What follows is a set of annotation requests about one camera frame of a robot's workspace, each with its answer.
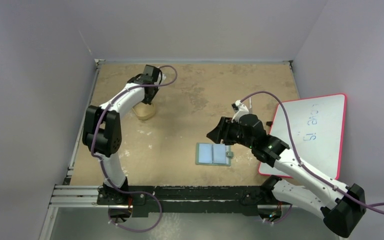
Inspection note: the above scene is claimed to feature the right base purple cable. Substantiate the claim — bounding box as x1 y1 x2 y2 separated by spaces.
261 203 294 226

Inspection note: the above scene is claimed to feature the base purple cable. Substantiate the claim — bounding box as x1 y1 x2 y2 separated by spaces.
261 203 294 226
107 190 164 233

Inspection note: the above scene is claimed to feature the green card holder wallet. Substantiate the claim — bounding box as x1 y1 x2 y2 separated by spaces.
195 143 234 167

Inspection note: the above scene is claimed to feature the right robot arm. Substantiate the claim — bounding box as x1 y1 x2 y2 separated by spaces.
206 114 366 238

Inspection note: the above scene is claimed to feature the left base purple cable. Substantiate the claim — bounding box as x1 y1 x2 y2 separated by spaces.
107 190 164 233

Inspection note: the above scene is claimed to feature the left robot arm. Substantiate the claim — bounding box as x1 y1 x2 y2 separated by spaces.
81 65 165 205

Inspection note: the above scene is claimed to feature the black base frame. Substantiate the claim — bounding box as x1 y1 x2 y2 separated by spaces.
97 184 290 220

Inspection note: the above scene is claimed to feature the white marker pen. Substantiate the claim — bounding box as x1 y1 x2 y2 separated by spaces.
248 97 253 114

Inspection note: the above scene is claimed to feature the pink framed whiteboard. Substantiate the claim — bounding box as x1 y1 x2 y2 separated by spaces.
269 93 347 180

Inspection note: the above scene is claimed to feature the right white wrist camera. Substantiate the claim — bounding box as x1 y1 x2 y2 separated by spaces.
231 100 250 122

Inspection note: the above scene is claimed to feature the beige oval tray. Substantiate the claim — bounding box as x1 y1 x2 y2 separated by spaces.
132 102 157 121

